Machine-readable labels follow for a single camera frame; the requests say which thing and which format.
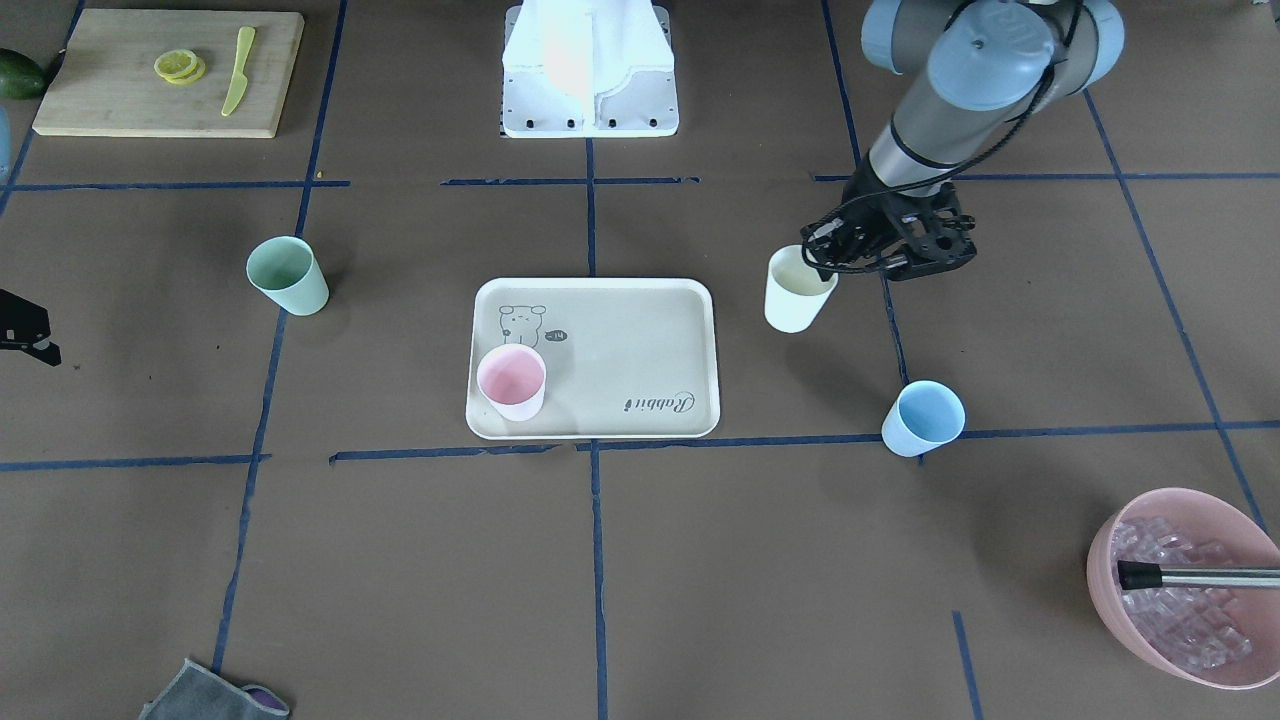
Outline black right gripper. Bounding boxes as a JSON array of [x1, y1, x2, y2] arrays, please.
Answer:
[[0, 290, 61, 366]]

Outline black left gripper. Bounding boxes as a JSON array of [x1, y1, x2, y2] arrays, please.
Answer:
[[803, 178, 977, 283]]

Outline cream plastic cup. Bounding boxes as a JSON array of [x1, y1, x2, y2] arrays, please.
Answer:
[[764, 243, 838, 333]]

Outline pink plastic cup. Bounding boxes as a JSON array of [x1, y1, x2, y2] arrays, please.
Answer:
[[476, 343, 548, 421]]

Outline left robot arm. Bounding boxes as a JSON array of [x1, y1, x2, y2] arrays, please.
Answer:
[[800, 1, 1126, 281]]

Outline cream rabbit serving tray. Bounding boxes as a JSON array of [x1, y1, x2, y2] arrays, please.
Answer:
[[465, 277, 721, 439]]

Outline blue plastic cup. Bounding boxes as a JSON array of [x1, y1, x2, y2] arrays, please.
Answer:
[[881, 380, 966, 457]]

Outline green plastic cup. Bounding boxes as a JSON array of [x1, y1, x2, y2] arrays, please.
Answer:
[[244, 236, 330, 316]]

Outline green avocado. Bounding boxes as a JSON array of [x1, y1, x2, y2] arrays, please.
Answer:
[[0, 47, 49, 100]]

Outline wooden cutting board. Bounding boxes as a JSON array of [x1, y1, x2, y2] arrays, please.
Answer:
[[32, 8, 305, 138]]

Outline yellow lemon slices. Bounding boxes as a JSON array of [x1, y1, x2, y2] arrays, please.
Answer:
[[154, 49, 207, 86]]

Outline grey folded cloth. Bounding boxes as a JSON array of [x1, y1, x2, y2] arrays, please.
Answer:
[[138, 659, 292, 719]]

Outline yellow plastic knife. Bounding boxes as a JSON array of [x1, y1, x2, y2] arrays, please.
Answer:
[[220, 26, 256, 117]]

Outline metal tongs black tip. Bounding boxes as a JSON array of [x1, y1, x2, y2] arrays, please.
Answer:
[[1115, 560, 1279, 592]]

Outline pink bowl with ice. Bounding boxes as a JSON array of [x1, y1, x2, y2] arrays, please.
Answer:
[[1085, 488, 1279, 691]]

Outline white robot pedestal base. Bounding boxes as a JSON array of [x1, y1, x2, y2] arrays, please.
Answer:
[[500, 1, 680, 138]]

